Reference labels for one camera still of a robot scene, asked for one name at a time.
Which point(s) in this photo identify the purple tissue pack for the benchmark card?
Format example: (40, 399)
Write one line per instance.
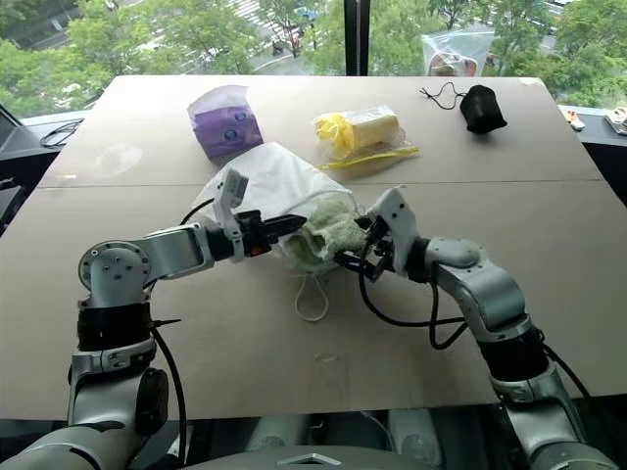
(225, 129)

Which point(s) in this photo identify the zip bag with yellow contents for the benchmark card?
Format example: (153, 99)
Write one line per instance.
(367, 132)

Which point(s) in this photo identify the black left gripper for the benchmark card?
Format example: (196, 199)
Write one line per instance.
(252, 235)

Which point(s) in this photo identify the light green towel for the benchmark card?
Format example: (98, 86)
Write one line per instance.
(330, 225)

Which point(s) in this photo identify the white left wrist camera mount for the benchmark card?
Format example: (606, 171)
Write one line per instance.
(234, 188)

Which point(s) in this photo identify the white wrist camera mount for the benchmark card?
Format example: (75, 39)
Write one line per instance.
(234, 188)
(398, 215)

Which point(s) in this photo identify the grey flat object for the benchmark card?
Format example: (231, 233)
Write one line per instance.
(618, 122)

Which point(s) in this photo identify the grey robot torso plate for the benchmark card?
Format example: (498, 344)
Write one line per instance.
(308, 460)

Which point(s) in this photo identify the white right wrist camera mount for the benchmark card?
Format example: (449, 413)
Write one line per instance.
(398, 215)

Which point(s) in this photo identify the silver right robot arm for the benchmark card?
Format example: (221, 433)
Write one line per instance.
(485, 289)

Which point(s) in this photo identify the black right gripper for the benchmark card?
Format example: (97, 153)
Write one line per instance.
(379, 249)

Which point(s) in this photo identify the dark rounded shape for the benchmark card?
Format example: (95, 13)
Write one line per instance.
(416, 436)

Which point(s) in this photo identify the white and orange small object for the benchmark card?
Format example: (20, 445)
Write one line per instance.
(574, 118)

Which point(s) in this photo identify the clear plastic bag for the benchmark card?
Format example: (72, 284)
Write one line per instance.
(455, 54)

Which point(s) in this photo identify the dark window frame post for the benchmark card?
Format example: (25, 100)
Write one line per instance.
(356, 36)

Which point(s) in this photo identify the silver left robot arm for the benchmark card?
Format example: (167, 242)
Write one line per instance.
(169, 252)

